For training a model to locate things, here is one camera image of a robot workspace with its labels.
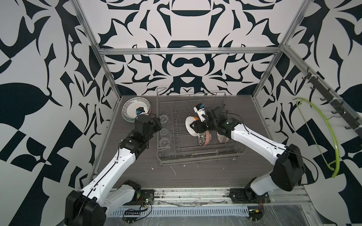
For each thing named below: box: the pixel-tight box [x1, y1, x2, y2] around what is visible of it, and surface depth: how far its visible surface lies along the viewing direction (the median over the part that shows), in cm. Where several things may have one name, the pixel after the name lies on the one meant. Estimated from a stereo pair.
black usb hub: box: [124, 210, 141, 216], surface depth 74 cm
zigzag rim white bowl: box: [121, 96, 152, 123], surface depth 111 cm
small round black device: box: [248, 209, 264, 221], surface depth 73 cm
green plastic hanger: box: [292, 97, 340, 178], surface depth 62 cm
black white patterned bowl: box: [197, 130, 212, 146], surface depth 87 cm
